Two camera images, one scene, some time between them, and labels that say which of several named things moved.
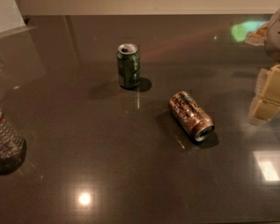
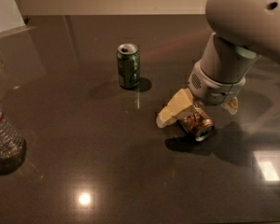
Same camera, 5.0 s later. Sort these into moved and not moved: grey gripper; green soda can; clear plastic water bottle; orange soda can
Moved: grey gripper
Not moved: green soda can; orange soda can; clear plastic water bottle
